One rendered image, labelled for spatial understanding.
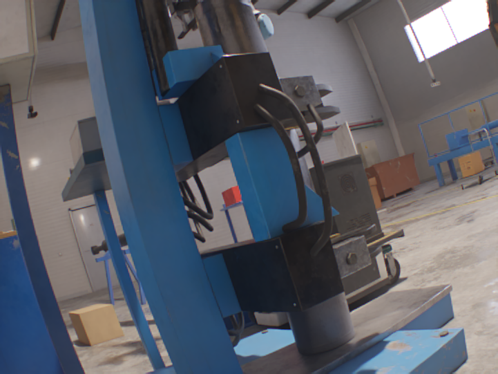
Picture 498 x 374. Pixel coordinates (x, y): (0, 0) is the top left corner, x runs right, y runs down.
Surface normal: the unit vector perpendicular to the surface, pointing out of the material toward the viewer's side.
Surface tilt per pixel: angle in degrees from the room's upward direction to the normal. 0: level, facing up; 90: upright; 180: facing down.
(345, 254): 90
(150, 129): 90
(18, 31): 90
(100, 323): 90
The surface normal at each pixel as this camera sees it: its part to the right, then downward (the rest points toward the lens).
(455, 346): 0.50, -0.21
